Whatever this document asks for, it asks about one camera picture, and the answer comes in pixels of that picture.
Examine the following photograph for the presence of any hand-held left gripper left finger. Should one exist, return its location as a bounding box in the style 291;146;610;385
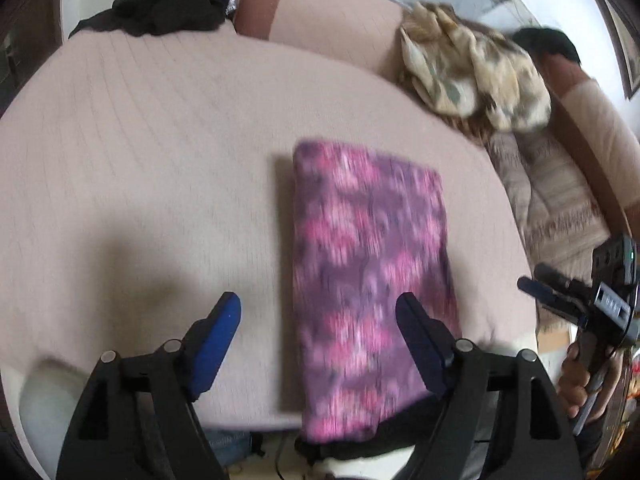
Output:
55;291;242;480

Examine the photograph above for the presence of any white round object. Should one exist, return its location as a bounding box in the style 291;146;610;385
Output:
19;359;88;458

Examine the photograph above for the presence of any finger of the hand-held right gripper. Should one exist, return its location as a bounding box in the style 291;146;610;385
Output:
517;275;578;322
534;262;596;303

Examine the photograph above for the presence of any large black cloth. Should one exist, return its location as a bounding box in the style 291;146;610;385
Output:
69;0;236;40

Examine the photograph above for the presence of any small black cloth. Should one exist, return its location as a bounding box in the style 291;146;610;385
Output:
512;27;582;67

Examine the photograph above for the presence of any striped beige blanket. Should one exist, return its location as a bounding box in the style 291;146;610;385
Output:
482;127;613;273

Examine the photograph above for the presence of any blue denim cloth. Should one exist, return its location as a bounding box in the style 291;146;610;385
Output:
204;429;263;467

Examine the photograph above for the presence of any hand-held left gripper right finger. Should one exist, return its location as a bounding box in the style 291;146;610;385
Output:
395;292;586;480

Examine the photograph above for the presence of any purple floral garment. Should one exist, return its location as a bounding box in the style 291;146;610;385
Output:
291;137;463;446

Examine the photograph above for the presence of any beige floral cloth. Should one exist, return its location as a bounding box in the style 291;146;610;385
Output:
399;1;552;133

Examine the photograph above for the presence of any person's right hand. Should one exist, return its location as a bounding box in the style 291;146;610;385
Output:
557;337;608;418

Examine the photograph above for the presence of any framed picture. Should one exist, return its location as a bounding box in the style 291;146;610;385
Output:
600;0;640;101

